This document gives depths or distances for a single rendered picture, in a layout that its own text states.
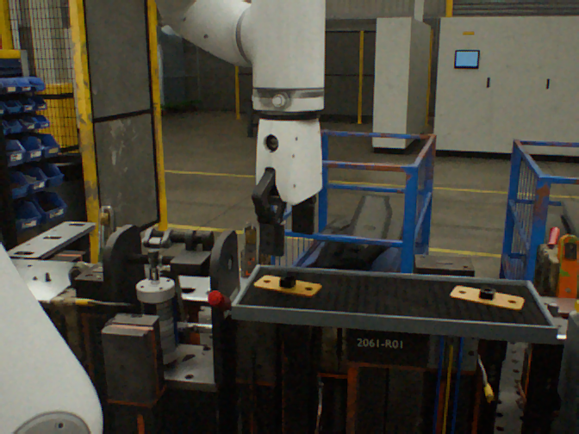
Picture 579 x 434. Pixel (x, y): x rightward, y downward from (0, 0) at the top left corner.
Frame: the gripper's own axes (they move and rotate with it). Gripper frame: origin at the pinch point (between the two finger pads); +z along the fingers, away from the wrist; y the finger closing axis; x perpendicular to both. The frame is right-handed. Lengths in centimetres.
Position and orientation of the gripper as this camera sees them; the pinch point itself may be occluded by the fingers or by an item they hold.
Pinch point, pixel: (288, 236)
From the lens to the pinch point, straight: 71.9
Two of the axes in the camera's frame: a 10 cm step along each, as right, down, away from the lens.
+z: 0.0, 9.6, 2.7
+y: 4.2, -2.4, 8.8
